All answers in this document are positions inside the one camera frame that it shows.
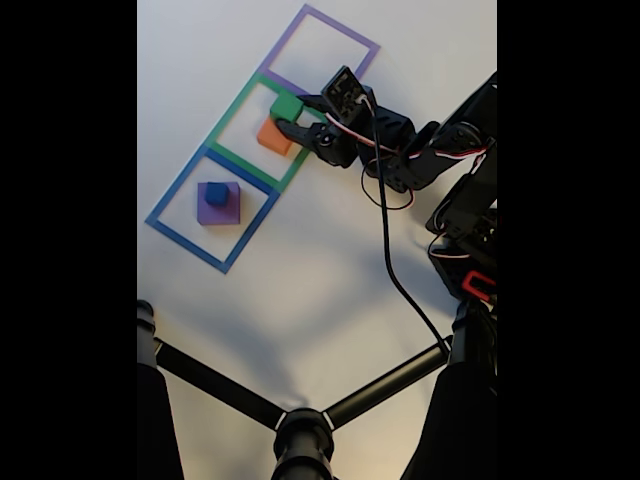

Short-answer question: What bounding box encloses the green cube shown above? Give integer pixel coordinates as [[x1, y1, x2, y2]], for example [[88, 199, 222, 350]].
[[269, 92, 305, 124]]

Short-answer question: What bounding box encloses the orange block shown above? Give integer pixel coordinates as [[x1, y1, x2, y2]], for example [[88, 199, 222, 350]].
[[256, 117, 296, 158]]

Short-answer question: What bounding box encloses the small blue cube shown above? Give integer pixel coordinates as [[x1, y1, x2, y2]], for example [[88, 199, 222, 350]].
[[203, 181, 231, 207]]

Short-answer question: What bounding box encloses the green tape square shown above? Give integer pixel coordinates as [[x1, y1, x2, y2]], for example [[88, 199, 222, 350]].
[[205, 72, 332, 194]]

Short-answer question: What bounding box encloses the purple tape square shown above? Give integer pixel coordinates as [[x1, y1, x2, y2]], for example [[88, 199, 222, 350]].
[[259, 3, 381, 114]]

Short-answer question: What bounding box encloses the purple block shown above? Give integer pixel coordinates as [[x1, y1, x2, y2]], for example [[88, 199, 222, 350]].
[[196, 181, 242, 226]]

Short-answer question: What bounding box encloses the blue tape square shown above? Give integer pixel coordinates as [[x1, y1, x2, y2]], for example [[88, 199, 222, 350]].
[[144, 143, 281, 275]]

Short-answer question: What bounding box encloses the red clamp part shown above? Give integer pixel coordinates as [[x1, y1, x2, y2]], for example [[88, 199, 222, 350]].
[[460, 269, 498, 301]]

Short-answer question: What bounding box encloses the black tripod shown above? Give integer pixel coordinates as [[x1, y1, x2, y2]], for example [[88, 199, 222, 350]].
[[137, 298, 498, 480]]

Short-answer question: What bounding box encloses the gripper camera circuit board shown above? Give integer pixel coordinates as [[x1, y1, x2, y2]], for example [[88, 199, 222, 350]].
[[320, 65, 376, 134]]

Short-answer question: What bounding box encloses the black camera cable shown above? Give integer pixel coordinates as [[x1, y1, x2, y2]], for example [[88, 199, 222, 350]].
[[367, 97, 454, 357]]

